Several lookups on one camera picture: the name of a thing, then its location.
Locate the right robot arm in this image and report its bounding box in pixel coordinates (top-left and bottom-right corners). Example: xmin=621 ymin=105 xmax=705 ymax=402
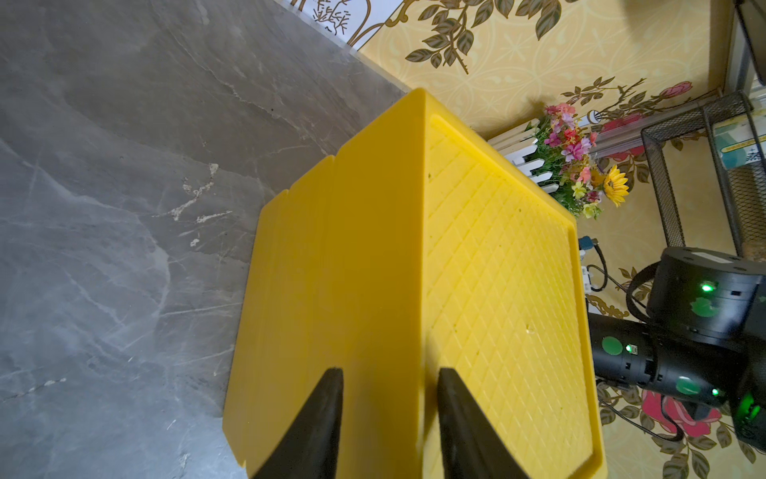
xmin=588 ymin=247 xmax=765 ymax=449

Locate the black wire wall basket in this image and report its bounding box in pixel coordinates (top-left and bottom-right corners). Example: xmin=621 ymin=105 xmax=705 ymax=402
xmin=642 ymin=92 xmax=765 ymax=263

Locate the white picket fence flower planter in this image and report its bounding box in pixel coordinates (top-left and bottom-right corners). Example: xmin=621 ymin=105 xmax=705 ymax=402
xmin=489 ymin=103 xmax=630 ymax=219

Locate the yellow three-drawer cabinet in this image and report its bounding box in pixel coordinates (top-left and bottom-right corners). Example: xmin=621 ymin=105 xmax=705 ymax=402
xmin=223 ymin=89 xmax=608 ymax=478

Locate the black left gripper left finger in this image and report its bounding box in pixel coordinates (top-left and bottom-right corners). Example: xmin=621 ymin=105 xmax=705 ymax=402
xmin=253 ymin=367 xmax=344 ymax=479

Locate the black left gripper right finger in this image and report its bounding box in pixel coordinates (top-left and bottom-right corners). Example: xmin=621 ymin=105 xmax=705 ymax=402
xmin=437 ymin=367 xmax=528 ymax=479

